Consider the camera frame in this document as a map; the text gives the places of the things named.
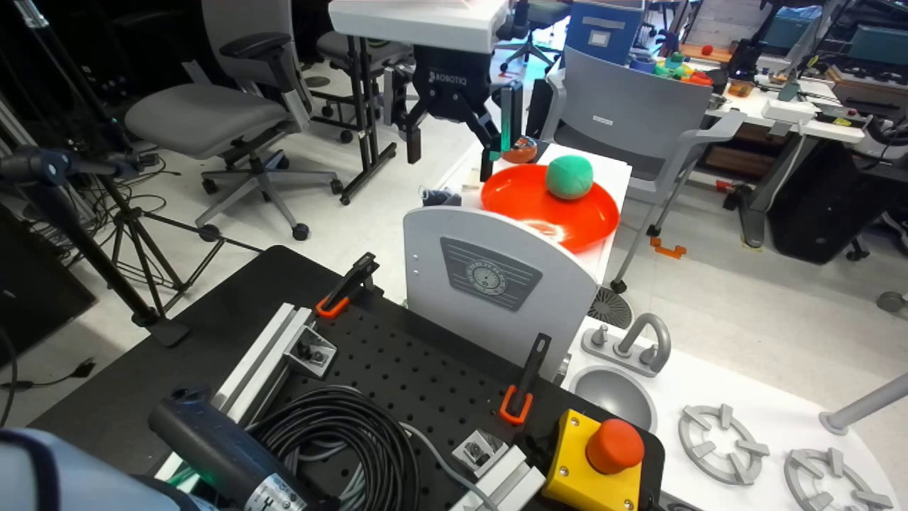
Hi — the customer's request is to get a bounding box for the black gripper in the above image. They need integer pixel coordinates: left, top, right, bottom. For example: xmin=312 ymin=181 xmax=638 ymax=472
xmin=403 ymin=43 xmax=506 ymax=185

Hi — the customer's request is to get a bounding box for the small brown bowl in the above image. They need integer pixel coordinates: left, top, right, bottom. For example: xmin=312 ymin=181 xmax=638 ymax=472
xmin=506 ymin=134 xmax=543 ymax=167

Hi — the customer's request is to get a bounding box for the red plastic bowl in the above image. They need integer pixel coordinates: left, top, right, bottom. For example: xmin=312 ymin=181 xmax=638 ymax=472
xmin=481 ymin=161 xmax=625 ymax=255

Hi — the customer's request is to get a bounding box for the dark office chair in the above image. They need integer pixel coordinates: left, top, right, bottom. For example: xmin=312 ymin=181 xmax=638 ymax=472
xmin=315 ymin=25 xmax=434 ymax=144

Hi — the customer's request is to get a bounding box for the green foam ball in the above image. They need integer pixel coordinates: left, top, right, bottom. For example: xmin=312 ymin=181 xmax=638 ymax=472
xmin=546 ymin=152 xmax=598 ymax=204

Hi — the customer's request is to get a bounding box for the black star-base office chair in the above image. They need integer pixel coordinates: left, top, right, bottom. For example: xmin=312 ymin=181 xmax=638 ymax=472
xmin=509 ymin=0 xmax=577 ymax=80

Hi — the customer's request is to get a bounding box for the grey plastic chair on casters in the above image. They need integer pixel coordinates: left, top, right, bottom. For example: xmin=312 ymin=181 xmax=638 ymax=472
xmin=543 ymin=45 xmax=750 ymax=294

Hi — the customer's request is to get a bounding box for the blue storage bin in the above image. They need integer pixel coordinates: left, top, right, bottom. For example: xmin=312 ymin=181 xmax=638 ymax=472
xmin=564 ymin=0 xmax=656 ymax=67

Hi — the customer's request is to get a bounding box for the black perforated breadboard table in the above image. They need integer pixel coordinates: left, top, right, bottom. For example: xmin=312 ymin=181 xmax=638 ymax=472
xmin=27 ymin=240 xmax=669 ymax=511

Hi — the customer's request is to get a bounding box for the orange floor tape marker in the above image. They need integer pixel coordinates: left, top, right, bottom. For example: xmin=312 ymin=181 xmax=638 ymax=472
xmin=647 ymin=233 xmax=691 ymax=265

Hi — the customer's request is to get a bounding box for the grey office chair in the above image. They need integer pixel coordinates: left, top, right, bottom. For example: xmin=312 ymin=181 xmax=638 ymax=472
xmin=123 ymin=0 xmax=346 ymax=245

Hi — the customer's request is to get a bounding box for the grey toy faucet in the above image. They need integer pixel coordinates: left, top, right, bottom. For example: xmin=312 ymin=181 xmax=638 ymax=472
xmin=578 ymin=309 xmax=676 ymax=377

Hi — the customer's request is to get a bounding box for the toy sink basin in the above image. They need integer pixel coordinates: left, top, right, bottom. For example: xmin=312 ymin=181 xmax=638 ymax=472
xmin=571 ymin=365 xmax=661 ymax=434

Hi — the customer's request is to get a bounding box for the white table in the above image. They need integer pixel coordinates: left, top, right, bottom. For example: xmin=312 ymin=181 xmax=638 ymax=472
xmin=705 ymin=74 xmax=874 ymax=249

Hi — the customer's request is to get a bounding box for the yellow box red stop button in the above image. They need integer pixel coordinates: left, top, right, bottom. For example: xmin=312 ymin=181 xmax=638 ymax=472
xmin=543 ymin=405 xmax=666 ymax=511

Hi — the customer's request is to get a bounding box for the white toy kitchen cabinet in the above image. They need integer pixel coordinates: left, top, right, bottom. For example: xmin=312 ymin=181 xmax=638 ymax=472
xmin=415 ymin=124 xmax=903 ymax=511

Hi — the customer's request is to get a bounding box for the black desk leg frame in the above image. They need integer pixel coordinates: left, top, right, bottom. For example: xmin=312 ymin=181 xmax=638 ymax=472
xmin=334 ymin=45 xmax=401 ymax=206

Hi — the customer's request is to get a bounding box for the orange-handled black clamp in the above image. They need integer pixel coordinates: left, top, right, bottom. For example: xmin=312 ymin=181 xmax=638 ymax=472
xmin=496 ymin=333 xmax=556 ymax=428
xmin=312 ymin=249 xmax=383 ymax=323

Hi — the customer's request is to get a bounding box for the silver corner bracket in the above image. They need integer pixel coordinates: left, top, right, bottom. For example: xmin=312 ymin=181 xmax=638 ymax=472
xmin=283 ymin=330 xmax=342 ymax=374
xmin=452 ymin=428 xmax=512 ymax=480

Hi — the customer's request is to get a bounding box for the aluminium extrusion rail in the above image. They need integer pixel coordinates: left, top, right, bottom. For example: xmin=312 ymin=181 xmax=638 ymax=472
xmin=208 ymin=302 xmax=319 ymax=428
xmin=452 ymin=442 xmax=551 ymax=511

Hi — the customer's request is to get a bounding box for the coiled black cable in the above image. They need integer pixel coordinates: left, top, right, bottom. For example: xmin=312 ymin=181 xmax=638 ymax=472
xmin=251 ymin=380 xmax=424 ymax=511

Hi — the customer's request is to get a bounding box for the black robot cable connector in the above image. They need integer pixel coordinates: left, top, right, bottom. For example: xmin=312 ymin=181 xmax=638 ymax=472
xmin=147 ymin=387 xmax=309 ymax=511

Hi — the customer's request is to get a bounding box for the black camera tripod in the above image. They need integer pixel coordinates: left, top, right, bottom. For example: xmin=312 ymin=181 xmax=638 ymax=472
xmin=0 ymin=144 xmax=266 ymax=330

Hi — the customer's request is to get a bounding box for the black floor cable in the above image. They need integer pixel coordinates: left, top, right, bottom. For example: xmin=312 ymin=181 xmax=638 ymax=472
xmin=0 ymin=323 xmax=97 ymax=431

